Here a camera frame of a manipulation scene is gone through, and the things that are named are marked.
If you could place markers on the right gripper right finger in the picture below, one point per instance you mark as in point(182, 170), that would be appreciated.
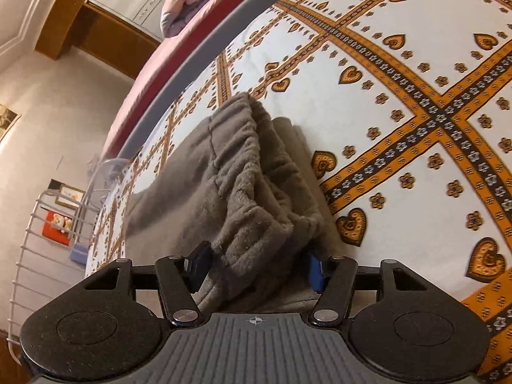
point(396, 322)

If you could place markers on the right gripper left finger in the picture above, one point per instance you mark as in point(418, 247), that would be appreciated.
point(113, 322)

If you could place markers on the grey-brown fleece pants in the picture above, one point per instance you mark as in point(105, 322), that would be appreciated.
point(239, 181)

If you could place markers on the red box with teddy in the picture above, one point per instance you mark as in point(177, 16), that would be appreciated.
point(57, 228)

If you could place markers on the small framed photo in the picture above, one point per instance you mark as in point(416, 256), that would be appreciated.
point(69, 196)

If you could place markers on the orange heart patterned bedsheet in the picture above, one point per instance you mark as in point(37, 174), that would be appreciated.
point(405, 107)

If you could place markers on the pink quilted large bed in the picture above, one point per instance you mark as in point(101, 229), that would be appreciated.
point(174, 64)

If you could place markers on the dark wooden door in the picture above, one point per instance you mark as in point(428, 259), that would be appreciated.
point(111, 40)

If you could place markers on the framed wall picture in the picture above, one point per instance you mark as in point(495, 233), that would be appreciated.
point(8, 119)

